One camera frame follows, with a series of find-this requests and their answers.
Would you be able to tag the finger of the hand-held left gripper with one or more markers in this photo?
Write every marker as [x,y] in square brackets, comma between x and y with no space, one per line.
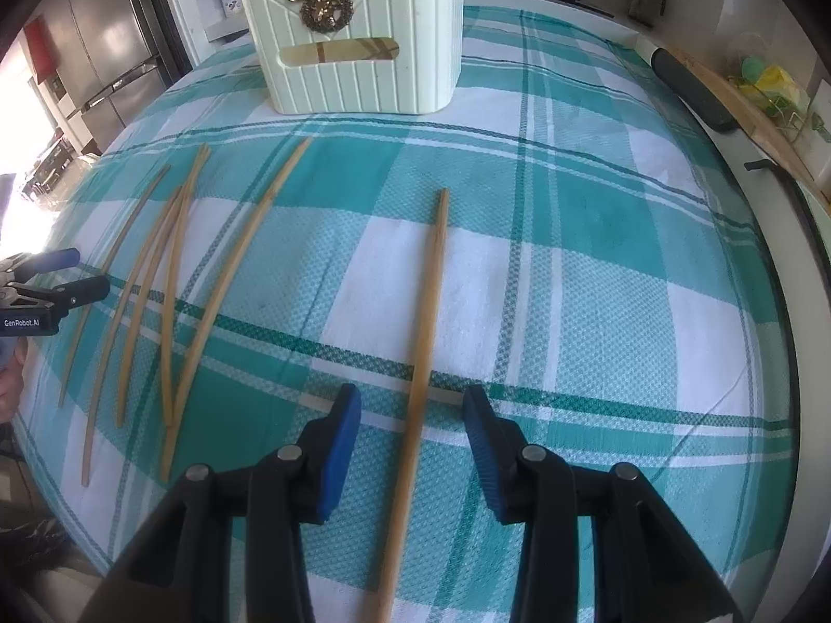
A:
[84,291]
[52,259]

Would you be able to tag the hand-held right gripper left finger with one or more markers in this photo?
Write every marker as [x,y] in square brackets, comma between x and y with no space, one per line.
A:
[341,448]

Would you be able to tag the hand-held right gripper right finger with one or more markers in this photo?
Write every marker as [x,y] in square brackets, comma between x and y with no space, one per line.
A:
[484,448]

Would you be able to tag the bamboo chopstick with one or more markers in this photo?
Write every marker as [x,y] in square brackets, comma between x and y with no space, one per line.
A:
[153,285]
[425,363]
[123,331]
[73,357]
[166,337]
[223,302]

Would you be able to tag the cream ribbed utensil holder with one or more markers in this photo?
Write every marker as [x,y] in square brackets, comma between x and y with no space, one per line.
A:
[363,84]

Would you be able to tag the person's left hand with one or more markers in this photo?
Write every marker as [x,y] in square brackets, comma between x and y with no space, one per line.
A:
[10,379]

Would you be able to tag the dark wooden furniture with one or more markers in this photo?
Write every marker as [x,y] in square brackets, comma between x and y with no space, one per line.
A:
[45,169]

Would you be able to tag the teal plaid tablecloth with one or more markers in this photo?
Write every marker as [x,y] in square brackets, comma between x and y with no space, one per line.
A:
[584,272]

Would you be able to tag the red hanging cloth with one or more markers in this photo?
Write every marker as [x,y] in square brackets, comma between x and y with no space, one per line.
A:
[41,45]

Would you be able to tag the stainless steel refrigerator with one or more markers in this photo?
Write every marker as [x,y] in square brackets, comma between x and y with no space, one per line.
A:
[97,45]

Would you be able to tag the white label spice jar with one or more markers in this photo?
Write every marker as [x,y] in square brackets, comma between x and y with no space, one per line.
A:
[230,0]

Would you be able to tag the black rimmed tray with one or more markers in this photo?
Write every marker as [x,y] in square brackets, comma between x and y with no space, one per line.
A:
[759,165]

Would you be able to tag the wooden cutting board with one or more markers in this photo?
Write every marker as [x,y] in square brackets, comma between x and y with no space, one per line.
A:
[772,143]

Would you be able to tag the sponge rack with cloths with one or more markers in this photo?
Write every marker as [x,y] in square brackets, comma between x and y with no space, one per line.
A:
[776,84]

